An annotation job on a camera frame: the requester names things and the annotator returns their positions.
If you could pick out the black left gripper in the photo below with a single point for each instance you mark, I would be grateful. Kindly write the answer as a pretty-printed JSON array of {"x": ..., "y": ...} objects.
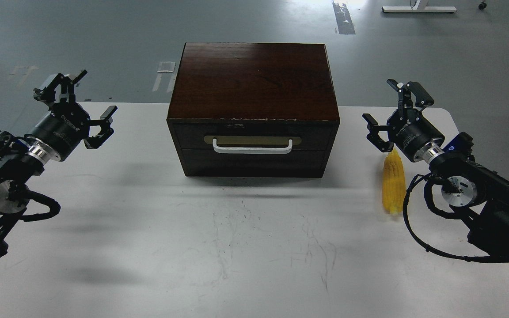
[{"x": 64, "y": 127}]

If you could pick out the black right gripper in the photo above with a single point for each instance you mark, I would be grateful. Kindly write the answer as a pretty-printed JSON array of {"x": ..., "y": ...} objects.
[{"x": 407, "y": 127}]

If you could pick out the yellow corn cob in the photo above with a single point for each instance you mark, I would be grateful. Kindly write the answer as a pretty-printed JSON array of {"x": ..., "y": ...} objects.
[{"x": 393, "y": 183}]

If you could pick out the wooden drawer with white handle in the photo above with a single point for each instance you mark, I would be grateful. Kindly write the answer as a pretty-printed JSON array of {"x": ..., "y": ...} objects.
[{"x": 304, "y": 144}]

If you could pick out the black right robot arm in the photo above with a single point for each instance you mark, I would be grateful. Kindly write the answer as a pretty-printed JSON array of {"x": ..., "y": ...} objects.
[{"x": 456, "y": 186}]

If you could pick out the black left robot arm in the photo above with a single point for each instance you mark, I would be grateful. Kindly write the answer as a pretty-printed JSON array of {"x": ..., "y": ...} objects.
[{"x": 21, "y": 159}]

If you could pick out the dark wooden drawer cabinet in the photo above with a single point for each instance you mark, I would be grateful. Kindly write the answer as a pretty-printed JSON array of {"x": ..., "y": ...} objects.
[{"x": 253, "y": 82}]

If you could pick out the white desk base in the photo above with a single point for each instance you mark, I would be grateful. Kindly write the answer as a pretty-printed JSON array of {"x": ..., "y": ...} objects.
[{"x": 419, "y": 6}]

